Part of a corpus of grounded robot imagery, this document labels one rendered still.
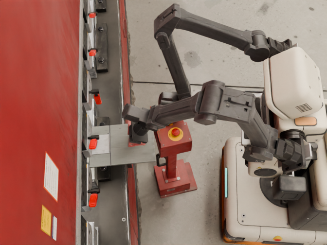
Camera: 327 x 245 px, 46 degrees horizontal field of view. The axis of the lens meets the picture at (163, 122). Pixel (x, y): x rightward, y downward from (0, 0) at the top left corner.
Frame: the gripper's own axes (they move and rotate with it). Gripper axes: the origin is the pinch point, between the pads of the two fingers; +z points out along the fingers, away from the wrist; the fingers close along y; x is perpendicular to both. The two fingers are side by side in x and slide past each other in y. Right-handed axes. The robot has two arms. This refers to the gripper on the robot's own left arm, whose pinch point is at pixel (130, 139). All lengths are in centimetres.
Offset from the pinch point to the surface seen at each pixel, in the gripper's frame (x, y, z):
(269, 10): 150, -162, 31
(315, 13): 182, -155, 13
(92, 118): -11.5, -14.6, 12.6
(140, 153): 4.6, 5.4, 0.6
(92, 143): -19.7, 10.3, -11.9
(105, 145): -7.9, 0.2, 7.2
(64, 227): -33, 44, -30
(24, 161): -48, 40, -56
